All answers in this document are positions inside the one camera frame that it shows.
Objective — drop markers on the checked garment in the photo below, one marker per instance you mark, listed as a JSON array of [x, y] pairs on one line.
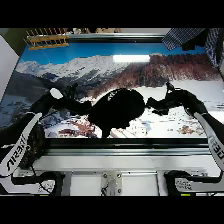
[[215, 43]]

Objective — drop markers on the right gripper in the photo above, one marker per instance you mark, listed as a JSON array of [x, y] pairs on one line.
[[160, 105]]

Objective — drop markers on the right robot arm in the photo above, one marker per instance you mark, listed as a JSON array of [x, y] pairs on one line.
[[213, 130]]

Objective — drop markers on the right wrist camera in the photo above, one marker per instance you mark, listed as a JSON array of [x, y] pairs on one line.
[[170, 88]]

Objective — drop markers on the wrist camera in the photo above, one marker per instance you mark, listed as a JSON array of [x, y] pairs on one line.
[[72, 90], [170, 88]]

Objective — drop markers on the silver frame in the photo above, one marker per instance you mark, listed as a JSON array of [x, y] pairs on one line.
[[126, 152]]

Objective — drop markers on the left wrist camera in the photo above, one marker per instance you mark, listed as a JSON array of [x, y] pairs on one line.
[[72, 90]]

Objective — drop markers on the blue checked shirt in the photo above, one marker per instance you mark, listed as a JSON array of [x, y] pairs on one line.
[[178, 36]]

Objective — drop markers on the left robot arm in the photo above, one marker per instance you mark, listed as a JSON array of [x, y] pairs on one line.
[[20, 143]]

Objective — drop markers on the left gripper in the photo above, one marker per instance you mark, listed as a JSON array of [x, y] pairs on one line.
[[80, 107]]

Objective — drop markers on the black garment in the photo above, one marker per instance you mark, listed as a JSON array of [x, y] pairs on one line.
[[116, 108]]

